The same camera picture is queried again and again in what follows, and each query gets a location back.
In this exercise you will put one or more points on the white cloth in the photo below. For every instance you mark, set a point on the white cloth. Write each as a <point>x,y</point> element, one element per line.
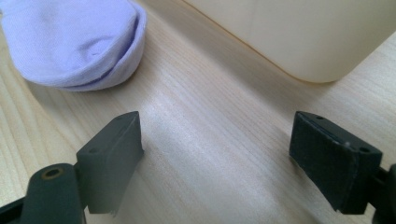
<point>71,43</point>

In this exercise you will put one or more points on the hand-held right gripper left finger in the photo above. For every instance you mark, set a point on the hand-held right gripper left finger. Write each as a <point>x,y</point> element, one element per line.
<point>112,161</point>

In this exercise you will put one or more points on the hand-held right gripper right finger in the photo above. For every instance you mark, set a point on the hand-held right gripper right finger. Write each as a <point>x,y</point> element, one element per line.
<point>333,161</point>

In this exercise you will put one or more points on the cream compartment organizer box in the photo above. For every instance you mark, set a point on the cream compartment organizer box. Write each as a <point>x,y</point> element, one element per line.
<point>305,34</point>

